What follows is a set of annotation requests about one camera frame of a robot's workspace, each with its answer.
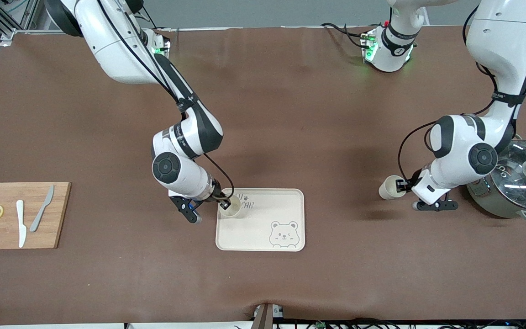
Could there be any cream paper cup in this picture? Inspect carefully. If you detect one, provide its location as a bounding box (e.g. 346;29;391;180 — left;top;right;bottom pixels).
379;175;407;200
218;196;242;218

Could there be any cream bear print tray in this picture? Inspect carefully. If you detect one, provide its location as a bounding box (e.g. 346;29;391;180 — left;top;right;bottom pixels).
216;188;305;252

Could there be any glass pot lid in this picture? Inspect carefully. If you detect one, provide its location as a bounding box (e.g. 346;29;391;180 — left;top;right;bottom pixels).
489;139;526;211

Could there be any grey plastic knife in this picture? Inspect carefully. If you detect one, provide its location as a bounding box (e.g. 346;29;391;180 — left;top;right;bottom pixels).
29;185;55;233

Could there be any white plastic knife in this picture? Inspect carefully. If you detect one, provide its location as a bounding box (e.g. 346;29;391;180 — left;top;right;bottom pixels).
16;200;27;249

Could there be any bamboo cutting board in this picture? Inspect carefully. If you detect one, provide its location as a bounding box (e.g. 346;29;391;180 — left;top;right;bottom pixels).
0;182;72;250

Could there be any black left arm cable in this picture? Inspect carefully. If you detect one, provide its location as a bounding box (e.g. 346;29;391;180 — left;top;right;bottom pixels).
397;0;526;183

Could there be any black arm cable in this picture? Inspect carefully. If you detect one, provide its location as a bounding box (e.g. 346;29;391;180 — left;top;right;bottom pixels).
397;0;526;183
96;0;235;204

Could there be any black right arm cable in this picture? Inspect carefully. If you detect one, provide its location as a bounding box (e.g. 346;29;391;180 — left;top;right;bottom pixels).
96;0;235;204

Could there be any metal table clamp bracket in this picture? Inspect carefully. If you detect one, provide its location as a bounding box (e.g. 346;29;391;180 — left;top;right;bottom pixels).
253;303;284;329

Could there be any black base cable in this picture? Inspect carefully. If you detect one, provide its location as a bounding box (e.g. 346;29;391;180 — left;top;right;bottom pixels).
321;22;368;48

